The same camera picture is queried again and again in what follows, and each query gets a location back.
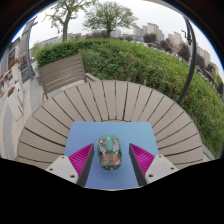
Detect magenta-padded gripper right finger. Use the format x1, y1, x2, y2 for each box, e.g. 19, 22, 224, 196
128, 142, 179, 188

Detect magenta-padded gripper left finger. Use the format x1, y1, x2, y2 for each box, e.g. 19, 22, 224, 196
45, 142, 96, 188

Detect transparent computer mouse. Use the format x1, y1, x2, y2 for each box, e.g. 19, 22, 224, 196
96, 134, 123, 173

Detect blue mouse pad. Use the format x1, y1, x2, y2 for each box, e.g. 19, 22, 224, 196
63, 121, 160, 190

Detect white planter box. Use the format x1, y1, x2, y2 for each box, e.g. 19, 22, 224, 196
5, 83, 25, 122

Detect wooden slatted chair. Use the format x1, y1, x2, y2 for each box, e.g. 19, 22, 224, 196
37, 54, 101, 100

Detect dark curved umbrella pole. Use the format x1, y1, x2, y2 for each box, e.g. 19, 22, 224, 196
175, 16, 198, 106

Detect standing poster sign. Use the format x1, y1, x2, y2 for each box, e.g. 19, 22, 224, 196
19, 19, 37, 84

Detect distant apartment buildings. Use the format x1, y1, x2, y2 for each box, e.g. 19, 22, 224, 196
36, 21, 221, 73

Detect thin-crowned tree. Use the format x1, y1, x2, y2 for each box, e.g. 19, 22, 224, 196
44, 0, 93, 43

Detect round-crowned tree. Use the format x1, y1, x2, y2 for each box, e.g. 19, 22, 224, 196
83, 0, 139, 38

